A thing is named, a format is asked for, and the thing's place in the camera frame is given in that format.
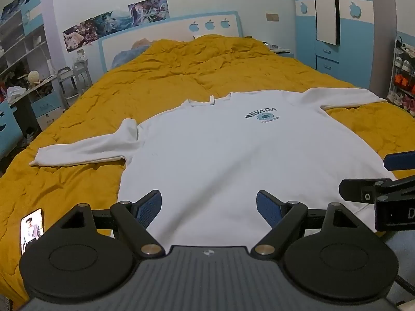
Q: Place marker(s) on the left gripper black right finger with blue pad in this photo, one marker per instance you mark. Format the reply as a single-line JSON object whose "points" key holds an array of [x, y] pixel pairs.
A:
{"points": [[328, 254]]}

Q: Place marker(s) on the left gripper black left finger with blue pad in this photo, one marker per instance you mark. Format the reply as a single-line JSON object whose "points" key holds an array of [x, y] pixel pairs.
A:
{"points": [[89, 253]]}

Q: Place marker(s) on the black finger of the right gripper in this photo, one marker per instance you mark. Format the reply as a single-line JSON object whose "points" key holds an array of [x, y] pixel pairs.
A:
{"points": [[361, 190]]}

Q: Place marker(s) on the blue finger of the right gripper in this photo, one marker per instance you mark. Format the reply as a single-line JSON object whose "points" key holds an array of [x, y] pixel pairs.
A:
{"points": [[400, 161]]}

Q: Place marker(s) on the white Nevada sweatshirt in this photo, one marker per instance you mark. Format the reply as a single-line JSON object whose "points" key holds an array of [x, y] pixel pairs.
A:
{"points": [[210, 160]]}

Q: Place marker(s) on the smartphone with lit screen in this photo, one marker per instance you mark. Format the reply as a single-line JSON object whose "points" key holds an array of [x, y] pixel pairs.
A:
{"points": [[31, 228]]}

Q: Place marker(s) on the white shoe rack with shoes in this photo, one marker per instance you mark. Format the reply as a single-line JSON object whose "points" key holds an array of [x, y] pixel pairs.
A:
{"points": [[401, 88]]}

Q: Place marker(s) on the blue desk chair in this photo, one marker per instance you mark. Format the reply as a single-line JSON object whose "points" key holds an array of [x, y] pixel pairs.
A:
{"points": [[10, 134]]}

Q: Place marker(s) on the blue and white wardrobe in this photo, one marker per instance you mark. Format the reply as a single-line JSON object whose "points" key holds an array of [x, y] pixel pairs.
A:
{"points": [[351, 40]]}

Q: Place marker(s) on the bedside table with items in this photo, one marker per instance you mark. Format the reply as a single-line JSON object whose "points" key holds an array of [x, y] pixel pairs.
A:
{"points": [[283, 52]]}

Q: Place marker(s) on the grey folding chair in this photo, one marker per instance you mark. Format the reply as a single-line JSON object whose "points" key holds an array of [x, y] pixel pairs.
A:
{"points": [[74, 81]]}

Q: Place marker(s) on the blue white shelf desk unit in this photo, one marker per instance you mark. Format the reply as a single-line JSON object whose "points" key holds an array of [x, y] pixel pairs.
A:
{"points": [[28, 76]]}

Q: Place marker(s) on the mustard yellow quilted bedspread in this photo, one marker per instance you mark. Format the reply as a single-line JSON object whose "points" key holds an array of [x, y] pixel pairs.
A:
{"points": [[160, 79]]}

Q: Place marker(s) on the blue pillow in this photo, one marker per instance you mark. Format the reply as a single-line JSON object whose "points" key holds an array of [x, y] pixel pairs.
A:
{"points": [[126, 56]]}

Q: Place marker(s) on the white and blue headboard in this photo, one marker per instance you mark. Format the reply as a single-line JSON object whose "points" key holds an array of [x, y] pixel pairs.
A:
{"points": [[184, 28]]}

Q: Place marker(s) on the anime poster strip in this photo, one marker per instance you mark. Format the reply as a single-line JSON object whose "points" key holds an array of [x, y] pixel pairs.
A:
{"points": [[117, 20]]}

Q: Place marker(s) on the beige wall switch plate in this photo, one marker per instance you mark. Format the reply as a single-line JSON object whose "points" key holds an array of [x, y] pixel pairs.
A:
{"points": [[272, 17]]}

